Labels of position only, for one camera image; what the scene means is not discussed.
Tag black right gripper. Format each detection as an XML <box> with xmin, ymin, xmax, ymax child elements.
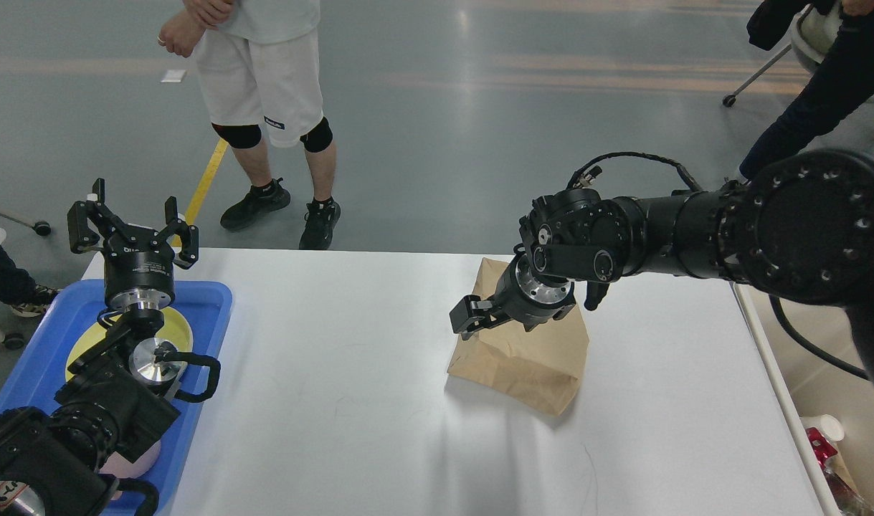
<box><xmin>450</xmin><ymin>254</ymin><xmax>576</xmax><ymax>342</ymax></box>

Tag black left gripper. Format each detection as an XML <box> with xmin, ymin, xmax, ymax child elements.
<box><xmin>67</xmin><ymin>178</ymin><xmax>199</xmax><ymax>311</ymax></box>

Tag brown paper bag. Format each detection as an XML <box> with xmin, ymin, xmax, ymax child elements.
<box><xmin>447</xmin><ymin>258</ymin><xmax>589</xmax><ymax>417</ymax></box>

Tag yellow round plate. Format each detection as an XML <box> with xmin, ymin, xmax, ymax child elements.
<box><xmin>64</xmin><ymin>307</ymin><xmax>194</xmax><ymax>380</ymax></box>

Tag crushed red can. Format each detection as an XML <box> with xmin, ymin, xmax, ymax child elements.
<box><xmin>806</xmin><ymin>426</ymin><xmax>839</xmax><ymax>468</ymax></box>

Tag white paper cup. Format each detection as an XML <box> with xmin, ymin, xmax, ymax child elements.
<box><xmin>799</xmin><ymin>414</ymin><xmax>845</xmax><ymax>443</ymax></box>

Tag aluminium foil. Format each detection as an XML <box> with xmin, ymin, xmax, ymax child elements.
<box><xmin>822</xmin><ymin>466</ymin><xmax>874</xmax><ymax>515</ymax></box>

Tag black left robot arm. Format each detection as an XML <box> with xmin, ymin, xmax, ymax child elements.
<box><xmin>0</xmin><ymin>178</ymin><xmax>221</xmax><ymax>515</ymax></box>

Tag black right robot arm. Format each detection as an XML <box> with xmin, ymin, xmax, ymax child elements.
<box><xmin>450</xmin><ymin>149</ymin><xmax>874</xmax><ymax>385</ymax></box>

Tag white chair leg with caster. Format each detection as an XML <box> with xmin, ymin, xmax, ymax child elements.
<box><xmin>0</xmin><ymin>208</ymin><xmax>52</xmax><ymax>237</ymax></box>

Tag seated person dark trousers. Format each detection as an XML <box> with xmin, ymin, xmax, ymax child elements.
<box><xmin>0</xmin><ymin>247</ymin><xmax>61</xmax><ymax>317</ymax></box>

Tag blue plastic tray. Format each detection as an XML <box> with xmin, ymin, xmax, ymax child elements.
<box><xmin>0</xmin><ymin>279</ymin><xmax>232</xmax><ymax>515</ymax></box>

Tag person in black shorts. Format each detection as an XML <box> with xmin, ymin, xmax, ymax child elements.
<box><xmin>157</xmin><ymin>1</ymin><xmax>341</xmax><ymax>249</ymax></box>

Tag beige plastic bin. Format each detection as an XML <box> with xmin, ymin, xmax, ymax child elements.
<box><xmin>733</xmin><ymin>285</ymin><xmax>874</xmax><ymax>506</ymax></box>

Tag white office chair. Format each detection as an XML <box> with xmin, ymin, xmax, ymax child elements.
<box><xmin>722</xmin><ymin>1</ymin><xmax>842</xmax><ymax>108</ymax></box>

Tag person in dark trousers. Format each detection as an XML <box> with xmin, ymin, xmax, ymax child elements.
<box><xmin>737</xmin><ymin>1</ymin><xmax>874</xmax><ymax>183</ymax></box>

